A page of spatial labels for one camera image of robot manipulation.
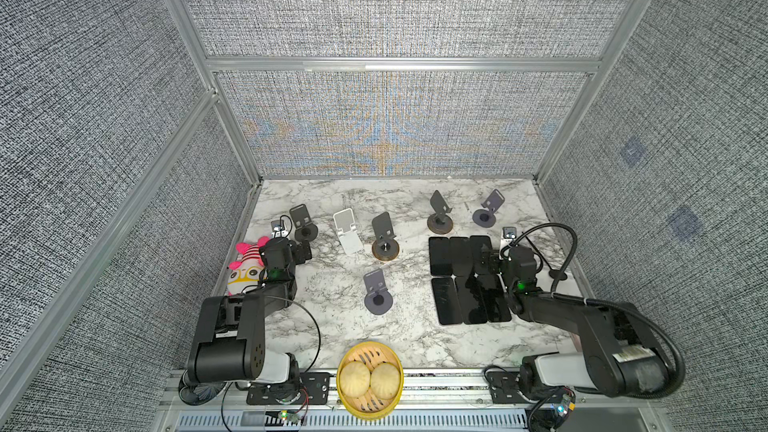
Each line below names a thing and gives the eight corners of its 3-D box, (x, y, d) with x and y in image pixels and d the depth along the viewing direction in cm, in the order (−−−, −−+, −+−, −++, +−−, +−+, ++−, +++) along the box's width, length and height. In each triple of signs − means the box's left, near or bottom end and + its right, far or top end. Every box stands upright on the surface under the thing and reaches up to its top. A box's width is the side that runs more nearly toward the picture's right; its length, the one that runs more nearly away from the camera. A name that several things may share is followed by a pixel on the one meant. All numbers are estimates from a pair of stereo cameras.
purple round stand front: (371, 320, 86) (369, 304, 77) (359, 294, 91) (357, 277, 82) (392, 309, 88) (393, 293, 79) (380, 285, 93) (379, 267, 84)
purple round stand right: (474, 222, 109) (482, 202, 100) (485, 208, 113) (494, 188, 104) (488, 231, 106) (498, 211, 97) (500, 217, 110) (510, 196, 101)
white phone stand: (347, 257, 100) (343, 237, 91) (337, 233, 106) (333, 212, 97) (363, 251, 101) (361, 231, 92) (353, 227, 107) (350, 207, 98)
